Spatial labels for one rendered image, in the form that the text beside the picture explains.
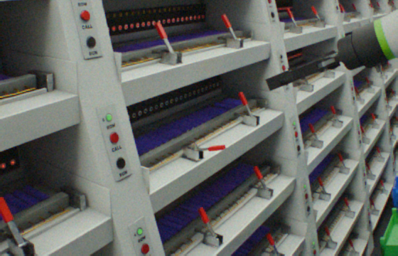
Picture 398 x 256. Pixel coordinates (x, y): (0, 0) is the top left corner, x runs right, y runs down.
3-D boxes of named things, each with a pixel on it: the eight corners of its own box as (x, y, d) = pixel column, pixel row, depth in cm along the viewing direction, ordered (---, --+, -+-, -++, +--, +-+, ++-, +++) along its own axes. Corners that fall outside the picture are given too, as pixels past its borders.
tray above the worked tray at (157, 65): (269, 57, 123) (272, 8, 118) (121, 108, 74) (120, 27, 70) (207, 48, 133) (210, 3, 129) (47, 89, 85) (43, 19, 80)
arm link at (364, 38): (377, 16, 93) (369, 18, 86) (395, 64, 94) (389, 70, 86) (353, 25, 97) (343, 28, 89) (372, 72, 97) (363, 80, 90)
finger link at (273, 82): (296, 81, 102) (294, 81, 101) (271, 90, 106) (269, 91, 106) (291, 69, 102) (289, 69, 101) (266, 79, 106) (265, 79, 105)
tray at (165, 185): (282, 126, 126) (286, 94, 123) (149, 217, 78) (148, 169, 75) (222, 112, 136) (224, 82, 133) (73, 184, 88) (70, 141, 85)
